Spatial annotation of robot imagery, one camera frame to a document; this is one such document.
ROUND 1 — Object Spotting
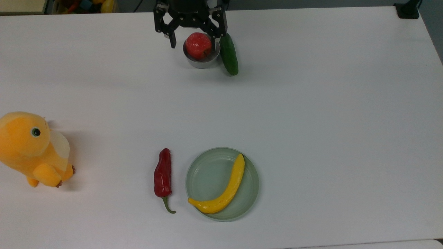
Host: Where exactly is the round metal bowl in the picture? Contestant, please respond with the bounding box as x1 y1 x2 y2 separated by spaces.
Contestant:
183 38 221 69

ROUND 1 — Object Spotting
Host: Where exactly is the red chili pepper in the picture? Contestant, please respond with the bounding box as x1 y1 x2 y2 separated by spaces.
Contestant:
154 148 177 214

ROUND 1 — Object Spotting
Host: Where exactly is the beige box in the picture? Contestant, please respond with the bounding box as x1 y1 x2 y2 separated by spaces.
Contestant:
0 0 47 16

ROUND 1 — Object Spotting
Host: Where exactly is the pale green plastic plate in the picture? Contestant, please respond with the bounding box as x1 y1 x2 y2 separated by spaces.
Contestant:
185 147 260 222

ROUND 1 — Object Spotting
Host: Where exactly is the black table clamp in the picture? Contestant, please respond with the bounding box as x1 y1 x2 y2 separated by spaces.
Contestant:
394 0 421 19

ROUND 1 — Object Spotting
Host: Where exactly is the bin of colourful toys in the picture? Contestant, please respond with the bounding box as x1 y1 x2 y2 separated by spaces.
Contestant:
46 0 120 15

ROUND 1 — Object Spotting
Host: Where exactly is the red apple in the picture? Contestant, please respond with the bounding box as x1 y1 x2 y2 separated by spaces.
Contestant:
185 32 212 60

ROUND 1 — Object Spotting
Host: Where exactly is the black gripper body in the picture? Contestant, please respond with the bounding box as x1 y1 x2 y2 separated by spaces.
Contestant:
165 0 222 29

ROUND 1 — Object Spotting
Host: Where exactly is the orange plush dinosaur toy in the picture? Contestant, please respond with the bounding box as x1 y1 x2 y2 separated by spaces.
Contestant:
0 111 75 188

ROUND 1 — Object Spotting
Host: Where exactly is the green cucumber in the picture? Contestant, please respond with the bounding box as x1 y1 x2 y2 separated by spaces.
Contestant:
220 33 239 76

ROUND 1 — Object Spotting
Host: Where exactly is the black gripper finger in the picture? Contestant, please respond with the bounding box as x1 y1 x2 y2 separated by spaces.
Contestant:
204 9 229 53
154 3 181 49

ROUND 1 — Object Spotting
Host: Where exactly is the yellow banana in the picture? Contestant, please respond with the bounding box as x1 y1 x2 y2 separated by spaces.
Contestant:
188 153 245 214

